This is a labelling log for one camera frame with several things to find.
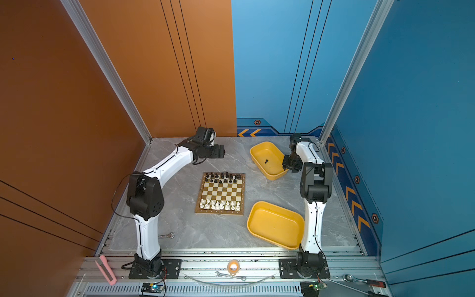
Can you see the wooden chess board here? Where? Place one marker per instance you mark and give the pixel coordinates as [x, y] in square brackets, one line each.
[221, 193]

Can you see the yellow tray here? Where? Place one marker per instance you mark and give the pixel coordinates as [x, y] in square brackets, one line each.
[276, 225]
[268, 158]

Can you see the aluminium corner post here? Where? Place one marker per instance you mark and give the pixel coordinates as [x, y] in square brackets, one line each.
[370, 34]
[79, 18]

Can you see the aluminium corner post right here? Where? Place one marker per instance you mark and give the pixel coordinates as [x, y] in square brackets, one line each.
[370, 34]

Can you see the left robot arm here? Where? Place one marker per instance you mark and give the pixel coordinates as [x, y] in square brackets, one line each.
[145, 197]

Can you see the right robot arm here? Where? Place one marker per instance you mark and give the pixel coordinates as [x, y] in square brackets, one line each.
[316, 189]

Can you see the pink tool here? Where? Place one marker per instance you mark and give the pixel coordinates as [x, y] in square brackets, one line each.
[105, 269]

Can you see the silver wrench on table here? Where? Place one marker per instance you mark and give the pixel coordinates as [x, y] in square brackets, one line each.
[170, 235]

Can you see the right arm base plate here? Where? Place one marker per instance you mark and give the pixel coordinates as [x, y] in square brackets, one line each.
[289, 269]

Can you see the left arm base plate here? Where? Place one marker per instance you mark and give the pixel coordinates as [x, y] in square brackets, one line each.
[169, 269]

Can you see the green circuit board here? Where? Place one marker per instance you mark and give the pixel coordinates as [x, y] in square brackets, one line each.
[153, 289]

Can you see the orange tape roll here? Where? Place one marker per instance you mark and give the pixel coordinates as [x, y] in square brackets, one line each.
[233, 267]

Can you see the silver wrench on rail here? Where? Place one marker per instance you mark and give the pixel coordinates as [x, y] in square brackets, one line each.
[219, 274]

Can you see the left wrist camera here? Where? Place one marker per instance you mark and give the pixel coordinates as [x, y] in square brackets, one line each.
[212, 136]

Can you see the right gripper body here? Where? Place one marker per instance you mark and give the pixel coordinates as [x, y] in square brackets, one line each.
[292, 162]

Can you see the red handled ratchet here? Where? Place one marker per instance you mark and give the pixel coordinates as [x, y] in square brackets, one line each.
[373, 283]

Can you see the aluminium corner post left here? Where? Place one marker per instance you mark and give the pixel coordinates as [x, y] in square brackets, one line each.
[79, 18]

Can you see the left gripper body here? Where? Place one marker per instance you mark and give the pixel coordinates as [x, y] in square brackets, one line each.
[214, 151]

